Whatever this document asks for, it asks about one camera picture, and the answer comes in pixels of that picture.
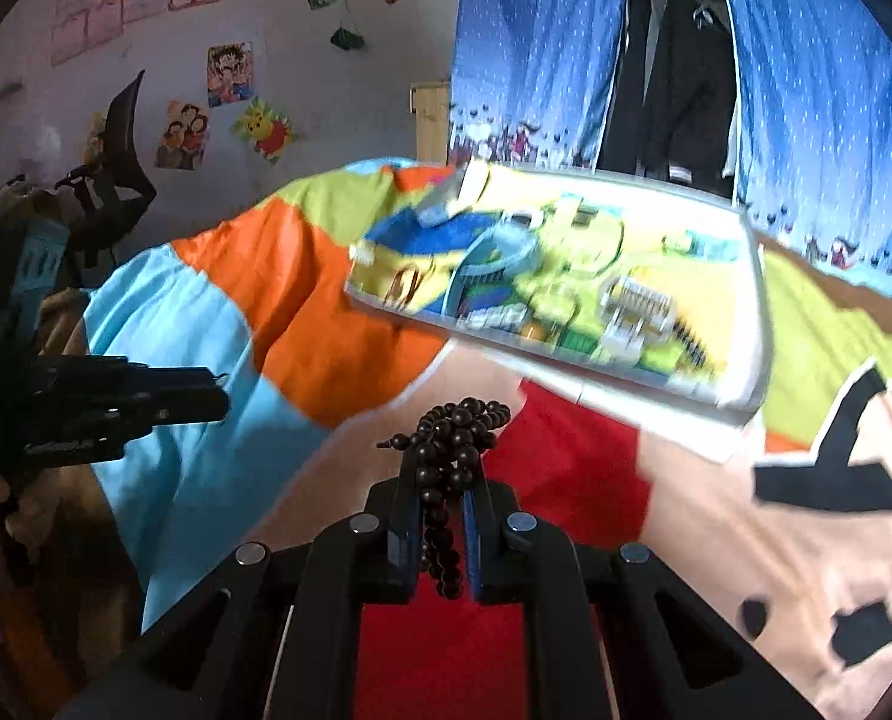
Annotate dark wooden bead necklace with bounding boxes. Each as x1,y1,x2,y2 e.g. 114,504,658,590
374,395,514,602

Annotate gold chain bracelet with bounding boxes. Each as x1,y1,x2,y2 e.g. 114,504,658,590
380,257,451,313

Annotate white hair clip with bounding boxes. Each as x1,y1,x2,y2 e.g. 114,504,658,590
462,302,530,333

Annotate colourful patchwork bed cover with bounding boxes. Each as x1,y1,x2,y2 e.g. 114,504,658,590
32,156,892,720

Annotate silver claw hair clip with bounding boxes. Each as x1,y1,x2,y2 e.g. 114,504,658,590
599,275,677,364

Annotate family cartoon sticker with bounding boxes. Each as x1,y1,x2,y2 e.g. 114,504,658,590
155,101,210,171

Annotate white tray with cartoon lining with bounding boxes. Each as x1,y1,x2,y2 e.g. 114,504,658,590
345,160,773,418

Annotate yellow bear sticker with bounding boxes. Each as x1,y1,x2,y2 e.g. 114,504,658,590
231,98,295,164

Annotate wooden cabinet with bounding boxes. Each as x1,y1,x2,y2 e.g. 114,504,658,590
409,80,450,164

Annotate dark hanging clothes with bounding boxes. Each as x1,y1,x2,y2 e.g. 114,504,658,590
597,0,738,199

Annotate blue dotted right curtain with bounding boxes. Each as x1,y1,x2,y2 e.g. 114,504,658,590
725,0,892,296

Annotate blue dotted curtain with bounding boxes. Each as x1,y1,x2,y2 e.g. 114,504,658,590
725,0,892,296
449,0,626,169

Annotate blue dotted left curtain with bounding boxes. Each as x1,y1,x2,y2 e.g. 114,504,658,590
449,0,626,169

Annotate black white braided bracelet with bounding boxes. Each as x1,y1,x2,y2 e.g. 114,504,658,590
670,317,717,380

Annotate anime poster on wall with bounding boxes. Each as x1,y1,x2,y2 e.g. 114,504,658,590
206,43,254,107

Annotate green wall ornament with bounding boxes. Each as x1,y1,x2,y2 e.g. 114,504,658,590
330,26,366,52

